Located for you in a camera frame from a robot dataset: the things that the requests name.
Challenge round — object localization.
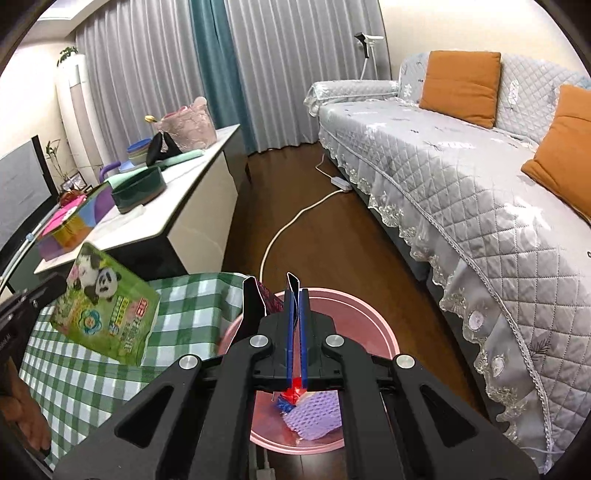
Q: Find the green panda print packet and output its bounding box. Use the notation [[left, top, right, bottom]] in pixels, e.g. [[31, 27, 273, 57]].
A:
[[50, 242, 162, 368]]

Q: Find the person's left hand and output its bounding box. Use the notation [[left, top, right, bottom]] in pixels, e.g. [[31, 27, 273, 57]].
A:
[[0, 369, 52, 457]]

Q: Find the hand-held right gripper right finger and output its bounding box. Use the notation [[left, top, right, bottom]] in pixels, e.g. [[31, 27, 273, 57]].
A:
[[299, 288, 541, 480]]

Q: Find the black hat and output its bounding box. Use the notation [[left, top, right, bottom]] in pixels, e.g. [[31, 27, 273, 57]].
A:
[[146, 131, 184, 165]]

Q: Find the red wrapper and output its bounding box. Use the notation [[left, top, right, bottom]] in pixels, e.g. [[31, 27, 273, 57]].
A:
[[277, 376, 308, 402]]

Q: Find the bamboo plant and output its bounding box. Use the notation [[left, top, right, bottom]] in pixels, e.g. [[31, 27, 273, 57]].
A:
[[45, 138, 70, 186]]

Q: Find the pink plastic bin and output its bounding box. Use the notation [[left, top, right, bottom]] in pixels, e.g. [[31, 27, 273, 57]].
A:
[[217, 287, 400, 456]]

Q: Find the grey television cover cloth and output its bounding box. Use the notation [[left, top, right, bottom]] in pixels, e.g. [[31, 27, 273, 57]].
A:
[[0, 141, 47, 250]]

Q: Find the white standing air conditioner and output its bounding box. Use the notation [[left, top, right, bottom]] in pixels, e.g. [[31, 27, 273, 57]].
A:
[[55, 54, 105, 169]]

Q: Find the grey curtain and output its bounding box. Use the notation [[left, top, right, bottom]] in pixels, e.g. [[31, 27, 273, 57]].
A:
[[224, 0, 391, 153], [76, 0, 206, 160]]

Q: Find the white rod with blue ball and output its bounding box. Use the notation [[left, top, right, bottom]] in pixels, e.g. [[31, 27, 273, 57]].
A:
[[0, 210, 64, 297]]

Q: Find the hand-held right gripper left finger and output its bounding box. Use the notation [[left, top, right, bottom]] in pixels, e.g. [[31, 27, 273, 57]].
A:
[[53, 288, 298, 480]]

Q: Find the white coffee table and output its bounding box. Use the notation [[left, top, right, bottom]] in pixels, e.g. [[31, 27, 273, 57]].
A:
[[34, 124, 253, 283]]

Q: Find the dark foil wrapper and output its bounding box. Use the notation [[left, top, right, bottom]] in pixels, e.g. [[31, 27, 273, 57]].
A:
[[242, 272, 301, 334]]

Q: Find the dark green round container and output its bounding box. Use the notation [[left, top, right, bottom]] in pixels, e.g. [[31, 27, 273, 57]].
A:
[[111, 166, 167, 214]]

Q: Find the teal curtain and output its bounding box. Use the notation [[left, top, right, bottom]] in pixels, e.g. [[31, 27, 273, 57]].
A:
[[189, 0, 257, 153]]

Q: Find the purple foam net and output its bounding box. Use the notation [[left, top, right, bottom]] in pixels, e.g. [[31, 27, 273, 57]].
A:
[[281, 390, 344, 439]]

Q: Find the white floor stand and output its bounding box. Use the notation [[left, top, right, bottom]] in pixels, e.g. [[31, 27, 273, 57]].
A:
[[354, 33, 385, 82]]

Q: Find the grey quilted sofa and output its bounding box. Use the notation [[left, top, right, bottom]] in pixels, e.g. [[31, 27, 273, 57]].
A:
[[303, 50, 591, 472]]

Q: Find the mint green folded cloth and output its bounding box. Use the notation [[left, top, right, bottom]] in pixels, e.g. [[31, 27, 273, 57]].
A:
[[111, 148, 205, 190]]

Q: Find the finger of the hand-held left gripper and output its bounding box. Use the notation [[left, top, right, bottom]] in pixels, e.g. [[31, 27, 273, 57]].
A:
[[0, 272, 70, 320]]

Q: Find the red teapot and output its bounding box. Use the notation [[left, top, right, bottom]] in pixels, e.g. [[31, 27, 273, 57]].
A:
[[58, 187, 89, 206]]

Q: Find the purple curved handle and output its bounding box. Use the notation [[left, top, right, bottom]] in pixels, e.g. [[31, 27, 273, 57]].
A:
[[98, 161, 122, 185]]

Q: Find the pink lace basket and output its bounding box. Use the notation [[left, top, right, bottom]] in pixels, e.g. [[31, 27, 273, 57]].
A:
[[154, 97, 218, 152]]

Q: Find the white power cable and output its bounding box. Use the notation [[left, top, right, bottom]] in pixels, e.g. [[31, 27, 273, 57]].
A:
[[259, 154, 338, 297]]

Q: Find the stack of plastic bowls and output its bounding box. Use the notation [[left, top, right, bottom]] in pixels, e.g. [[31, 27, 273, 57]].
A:
[[127, 138, 153, 166]]

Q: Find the orange cushion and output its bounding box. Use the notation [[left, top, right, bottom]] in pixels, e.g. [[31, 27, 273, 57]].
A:
[[419, 50, 502, 129], [520, 84, 591, 219]]

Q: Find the black television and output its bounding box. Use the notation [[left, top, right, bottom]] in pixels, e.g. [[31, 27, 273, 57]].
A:
[[0, 135, 59, 259]]

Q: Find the colourful tin box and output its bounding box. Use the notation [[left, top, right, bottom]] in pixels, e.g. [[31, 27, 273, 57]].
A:
[[36, 182, 122, 260]]

